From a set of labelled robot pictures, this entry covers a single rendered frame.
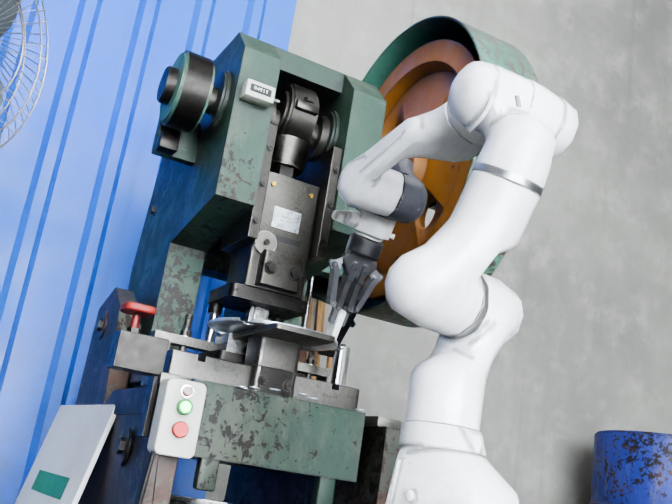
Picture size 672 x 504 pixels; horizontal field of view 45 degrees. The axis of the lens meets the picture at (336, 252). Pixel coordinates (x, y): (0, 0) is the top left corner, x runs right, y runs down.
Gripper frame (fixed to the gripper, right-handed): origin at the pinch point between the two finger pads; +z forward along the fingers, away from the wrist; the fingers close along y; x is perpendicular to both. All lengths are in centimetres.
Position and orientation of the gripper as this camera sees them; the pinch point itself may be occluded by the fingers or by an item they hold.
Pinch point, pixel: (335, 324)
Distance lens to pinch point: 178.7
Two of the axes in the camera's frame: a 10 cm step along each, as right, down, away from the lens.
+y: 8.6, 2.7, 4.4
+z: -3.4, 9.3, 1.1
